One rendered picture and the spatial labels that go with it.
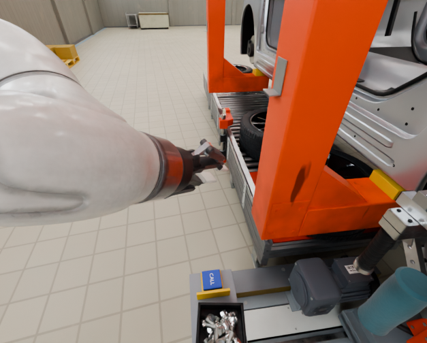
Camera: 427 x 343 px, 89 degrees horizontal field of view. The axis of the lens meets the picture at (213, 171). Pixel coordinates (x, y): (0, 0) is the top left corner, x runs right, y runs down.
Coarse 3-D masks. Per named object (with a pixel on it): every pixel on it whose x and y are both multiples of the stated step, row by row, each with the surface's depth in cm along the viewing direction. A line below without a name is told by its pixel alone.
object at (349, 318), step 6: (342, 312) 102; (348, 312) 102; (354, 312) 101; (342, 318) 102; (348, 318) 98; (354, 318) 100; (342, 324) 102; (348, 324) 98; (354, 324) 98; (348, 330) 98; (354, 330) 95; (360, 330) 96; (348, 336) 99; (354, 336) 95; (360, 336) 95; (354, 342) 95; (360, 342) 91; (366, 342) 93
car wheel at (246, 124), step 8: (248, 112) 202; (256, 112) 202; (264, 112) 204; (240, 120) 191; (248, 120) 187; (256, 120) 204; (264, 120) 194; (240, 128) 189; (248, 128) 176; (256, 128) 176; (264, 128) 181; (240, 136) 190; (248, 136) 177; (256, 136) 169; (240, 144) 193; (248, 144) 180; (256, 144) 172; (248, 152) 183; (256, 152) 176
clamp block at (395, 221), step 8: (392, 208) 46; (400, 208) 46; (384, 216) 47; (392, 216) 46; (400, 216) 45; (408, 216) 45; (384, 224) 48; (392, 224) 46; (400, 224) 44; (408, 224) 43; (416, 224) 43; (392, 232) 46; (400, 232) 44; (408, 232) 44; (416, 232) 44; (424, 232) 45
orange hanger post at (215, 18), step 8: (208, 0) 192; (216, 0) 193; (224, 0) 194; (208, 8) 196; (216, 8) 196; (224, 8) 197; (208, 16) 199; (216, 16) 200; (224, 16) 201; (208, 24) 203; (216, 24) 204; (224, 24) 205; (208, 32) 207; (216, 32) 208; (224, 32) 208; (208, 40) 211; (216, 40) 212; (224, 40) 213; (208, 48) 215; (216, 48) 216; (208, 56) 220; (216, 56) 220; (208, 64) 224; (216, 64) 225; (208, 72) 229; (216, 72) 229; (208, 80) 235; (216, 80) 234; (208, 88) 241; (216, 88) 239
